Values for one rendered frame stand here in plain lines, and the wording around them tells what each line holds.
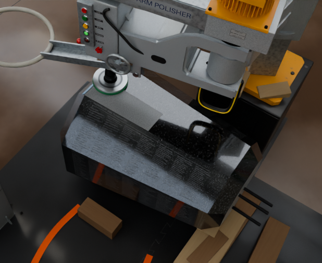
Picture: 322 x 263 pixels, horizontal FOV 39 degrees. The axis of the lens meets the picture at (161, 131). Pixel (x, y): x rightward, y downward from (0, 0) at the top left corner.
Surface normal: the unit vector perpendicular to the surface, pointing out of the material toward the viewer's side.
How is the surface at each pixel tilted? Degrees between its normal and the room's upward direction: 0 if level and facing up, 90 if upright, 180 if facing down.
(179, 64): 90
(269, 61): 90
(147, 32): 4
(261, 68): 90
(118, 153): 45
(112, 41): 90
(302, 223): 0
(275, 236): 0
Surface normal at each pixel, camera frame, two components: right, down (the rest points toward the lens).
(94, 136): -0.32, 0.10
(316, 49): 0.07, -0.54
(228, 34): -0.36, 0.77
